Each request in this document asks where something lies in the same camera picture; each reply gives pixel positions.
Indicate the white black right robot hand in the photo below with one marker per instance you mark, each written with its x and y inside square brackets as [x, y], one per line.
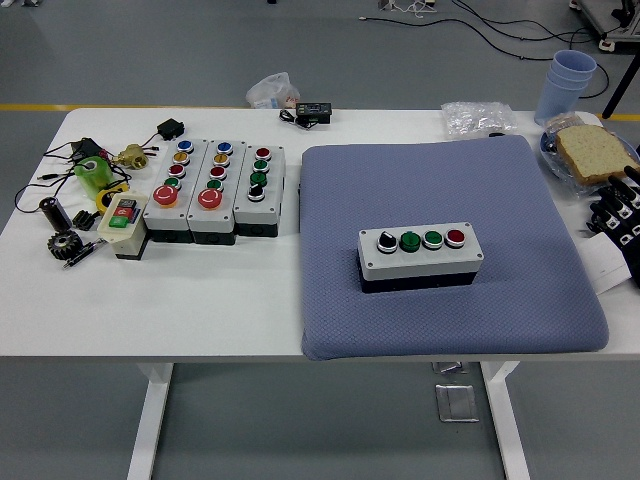
[622, 220]

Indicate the grey four-button control box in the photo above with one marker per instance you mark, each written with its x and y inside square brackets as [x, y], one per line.
[415, 261]

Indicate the grey four-button selector box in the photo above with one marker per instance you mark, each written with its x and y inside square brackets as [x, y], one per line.
[274, 185]

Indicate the grey five-button emergency stop box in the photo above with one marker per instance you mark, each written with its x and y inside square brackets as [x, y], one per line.
[156, 214]
[227, 172]

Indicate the black mechanical part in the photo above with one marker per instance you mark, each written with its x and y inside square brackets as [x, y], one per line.
[591, 226]

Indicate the white paper card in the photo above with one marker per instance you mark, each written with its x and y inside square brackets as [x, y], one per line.
[607, 265]

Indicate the slice of bread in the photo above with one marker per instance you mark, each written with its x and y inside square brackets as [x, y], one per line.
[595, 150]

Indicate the clear plastic food wrapper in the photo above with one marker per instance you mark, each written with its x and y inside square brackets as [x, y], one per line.
[550, 155]

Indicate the black stand leg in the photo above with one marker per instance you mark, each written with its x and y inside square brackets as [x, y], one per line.
[620, 85]

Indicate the stacked pale blue cups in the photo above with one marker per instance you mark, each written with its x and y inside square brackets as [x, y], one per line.
[557, 95]

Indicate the clear bag of small parts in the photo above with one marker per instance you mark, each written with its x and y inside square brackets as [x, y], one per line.
[475, 119]

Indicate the blue-grey quilted cushion mat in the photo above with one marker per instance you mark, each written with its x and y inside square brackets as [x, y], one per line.
[400, 175]

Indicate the white table leg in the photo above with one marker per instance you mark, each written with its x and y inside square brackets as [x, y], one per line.
[150, 425]
[507, 425]

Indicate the metal floor socket plate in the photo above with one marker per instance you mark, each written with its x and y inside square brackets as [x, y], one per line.
[456, 402]

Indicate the clear plastic bag with contents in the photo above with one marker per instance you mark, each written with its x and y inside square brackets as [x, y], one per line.
[272, 92]

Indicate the brass pipe fitting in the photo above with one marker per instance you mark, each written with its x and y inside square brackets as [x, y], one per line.
[132, 156]

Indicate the yellow tape roll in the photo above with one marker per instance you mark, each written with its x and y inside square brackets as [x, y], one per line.
[103, 200]

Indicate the translucent green roll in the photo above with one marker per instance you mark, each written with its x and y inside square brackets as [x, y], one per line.
[95, 175]

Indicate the black finned heat sink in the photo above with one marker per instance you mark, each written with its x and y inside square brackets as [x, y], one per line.
[87, 220]

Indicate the black metal pen tool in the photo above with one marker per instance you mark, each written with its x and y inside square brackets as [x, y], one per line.
[82, 255]

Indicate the dark metal gear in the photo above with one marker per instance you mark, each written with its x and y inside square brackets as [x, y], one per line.
[65, 246]

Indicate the black cylindrical capacitor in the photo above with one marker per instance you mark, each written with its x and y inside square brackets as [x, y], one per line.
[55, 214]

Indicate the grey equipment frame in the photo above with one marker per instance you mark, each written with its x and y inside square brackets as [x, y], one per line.
[617, 27]

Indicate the small metal floor bracket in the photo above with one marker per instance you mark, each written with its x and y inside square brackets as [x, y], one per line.
[450, 367]

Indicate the cream red-green switch box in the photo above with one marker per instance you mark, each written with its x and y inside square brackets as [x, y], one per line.
[122, 235]

